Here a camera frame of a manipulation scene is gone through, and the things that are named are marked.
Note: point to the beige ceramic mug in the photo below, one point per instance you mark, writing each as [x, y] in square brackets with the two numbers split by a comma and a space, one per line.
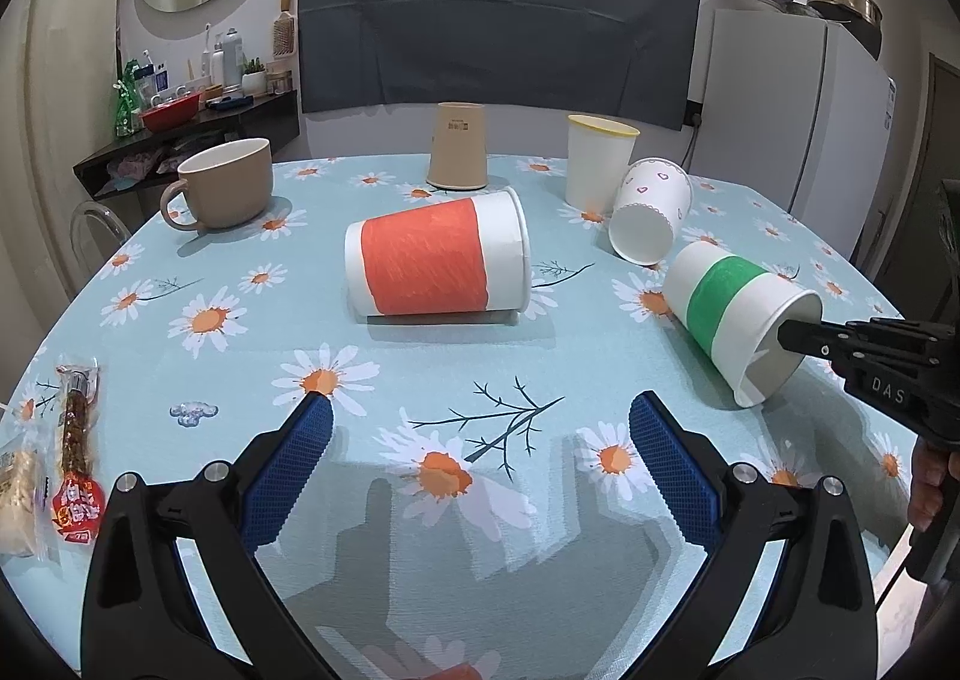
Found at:
[224, 186]

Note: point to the person's right hand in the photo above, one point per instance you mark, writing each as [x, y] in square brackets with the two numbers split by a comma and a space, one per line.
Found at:
[930, 467]

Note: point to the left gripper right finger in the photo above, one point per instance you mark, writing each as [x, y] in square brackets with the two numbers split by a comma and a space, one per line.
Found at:
[818, 617]

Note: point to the beige curtain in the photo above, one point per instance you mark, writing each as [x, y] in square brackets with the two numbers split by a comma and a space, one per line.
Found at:
[57, 75]

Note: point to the black side shelf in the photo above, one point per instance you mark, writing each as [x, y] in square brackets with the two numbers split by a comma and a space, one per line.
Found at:
[149, 160]

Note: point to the clear cracker snack packet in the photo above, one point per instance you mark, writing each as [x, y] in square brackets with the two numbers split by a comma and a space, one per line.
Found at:
[25, 493]

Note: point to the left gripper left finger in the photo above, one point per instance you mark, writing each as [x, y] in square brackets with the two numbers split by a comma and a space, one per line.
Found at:
[140, 617]

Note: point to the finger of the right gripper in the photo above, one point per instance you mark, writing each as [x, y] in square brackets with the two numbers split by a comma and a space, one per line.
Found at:
[819, 340]

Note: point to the green striped paper cup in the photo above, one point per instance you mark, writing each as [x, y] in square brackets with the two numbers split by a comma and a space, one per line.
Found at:
[733, 310]

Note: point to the yellow rimmed white cup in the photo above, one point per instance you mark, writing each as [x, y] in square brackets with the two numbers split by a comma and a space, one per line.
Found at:
[599, 152]

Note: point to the orange striped paper cup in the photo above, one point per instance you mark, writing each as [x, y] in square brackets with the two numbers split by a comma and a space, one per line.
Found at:
[470, 255]

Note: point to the wall power socket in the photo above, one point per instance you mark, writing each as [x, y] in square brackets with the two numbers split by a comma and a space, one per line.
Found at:
[692, 115]

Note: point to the red snack stick packet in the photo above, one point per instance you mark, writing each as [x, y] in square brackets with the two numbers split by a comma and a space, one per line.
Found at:
[78, 502]

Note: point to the white thermos bottle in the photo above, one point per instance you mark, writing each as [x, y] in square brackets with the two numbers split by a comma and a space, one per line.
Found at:
[232, 58]

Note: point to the pink hearts paper cup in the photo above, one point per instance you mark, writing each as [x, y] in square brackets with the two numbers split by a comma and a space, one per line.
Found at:
[652, 203]

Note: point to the metal chair frame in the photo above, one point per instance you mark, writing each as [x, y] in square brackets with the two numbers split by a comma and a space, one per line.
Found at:
[95, 233]

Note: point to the small potted plant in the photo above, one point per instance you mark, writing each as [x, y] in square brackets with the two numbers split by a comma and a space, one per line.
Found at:
[254, 78]

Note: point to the white refrigerator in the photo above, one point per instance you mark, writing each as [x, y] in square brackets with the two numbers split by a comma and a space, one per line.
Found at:
[797, 110]

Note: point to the red bowl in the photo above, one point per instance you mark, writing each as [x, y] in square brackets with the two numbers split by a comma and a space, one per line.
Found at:
[173, 114]

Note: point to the wooden hairbrush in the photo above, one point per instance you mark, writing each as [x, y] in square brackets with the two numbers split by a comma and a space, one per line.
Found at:
[284, 31]

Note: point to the dark grey cloth cover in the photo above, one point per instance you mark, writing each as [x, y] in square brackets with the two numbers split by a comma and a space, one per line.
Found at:
[627, 58]

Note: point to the brown paper cup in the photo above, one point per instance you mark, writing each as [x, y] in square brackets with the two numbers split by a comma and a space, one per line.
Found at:
[458, 159]

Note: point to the green plastic bottle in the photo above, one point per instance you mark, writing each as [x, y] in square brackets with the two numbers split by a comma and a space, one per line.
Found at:
[127, 119]

